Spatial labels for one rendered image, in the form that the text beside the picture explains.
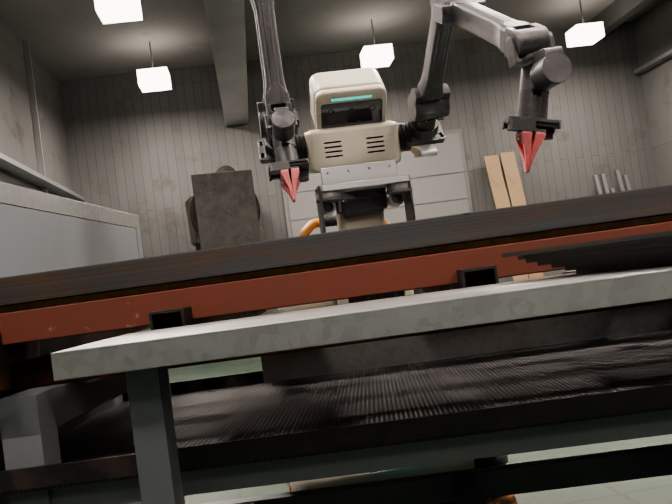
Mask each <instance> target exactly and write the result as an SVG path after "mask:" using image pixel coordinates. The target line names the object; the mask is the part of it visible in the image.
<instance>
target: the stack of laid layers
mask: <svg viewBox="0 0 672 504"><path fill-rule="evenodd" d="M670 213H672V185H667V186H660V187H653V188H646V189H639V190H631V191H624V192H617V193H610V194H603V195H596V196H588V197H581V198H574V199H567V200H560V201H553V202H545V203H538V204H531V205H524V206H517V207H509V208H502V209H495V210H488V211H481V212H474V213H466V214H459V215H452V216H445V217H438V218H431V219H423V220H416V221H409V222H402V223H395V224H387V225H380V226H373V227H366V228H359V229H352V230H344V231H337V232H330V233H323V234H316V235H309V236H301V237H294V238H287V239H280V240H273V241H265V242H258V243H251V244H244V245H237V246H230V247H222V248H215V249H208V250H201V251H194V252H187V253H179V254H172V255H165V256H158V257H151V258H143V259H136V260H129V261H122V262H115V263H108V264H100V265H93V266H86V267H79V268H72V269H65V270H57V271H50V272H43V273H36V274H29V275H21V276H14V277H7V278H0V306H3V305H10V304H18V303H25V302H32V301H39V300H47V299H54V298H61V297H68V296H76V295H83V294H90V293H97V292H105V291H112V290H119V289H126V288H134V287H141V286H148V285H155V284H163V283H170V282H177V281H184V280H192V279H199V278H206V277H213V276H221V275H228V274H235V273H242V272H250V271H257V270H264V269H271V268H279V267H286V266H293V265H300V264H308V263H315V262H322V261H329V260H337V259H344V258H351V257H358V256H366V255H373V254H380V253H387V252H395V251H402V250H409V249H416V248H424V247H431V246H438V245H445V244H453V243H460V242H467V241H474V240H482V239H489V238H496V237H503V236H511V235H518V234H525V233H532V232H540V231H547V230H554V229H561V228H569V227H576V226H583V225H590V224H598V223H605V222H612V221H619V220H627V219H634V218H641V217H648V216H656V215H663V214H670Z"/></svg>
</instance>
